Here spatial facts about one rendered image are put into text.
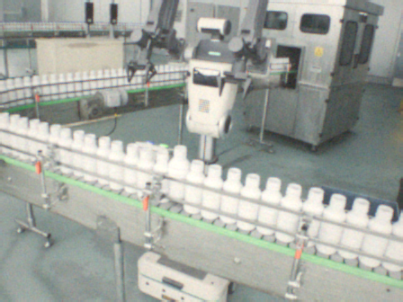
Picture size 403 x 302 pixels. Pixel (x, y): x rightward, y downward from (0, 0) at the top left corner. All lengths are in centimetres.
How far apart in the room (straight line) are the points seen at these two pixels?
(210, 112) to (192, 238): 79
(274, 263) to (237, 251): 11
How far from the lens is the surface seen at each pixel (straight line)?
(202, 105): 172
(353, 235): 97
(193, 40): 712
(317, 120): 464
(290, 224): 98
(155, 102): 295
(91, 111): 245
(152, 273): 203
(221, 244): 105
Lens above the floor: 157
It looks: 21 degrees down
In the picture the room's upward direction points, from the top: 4 degrees clockwise
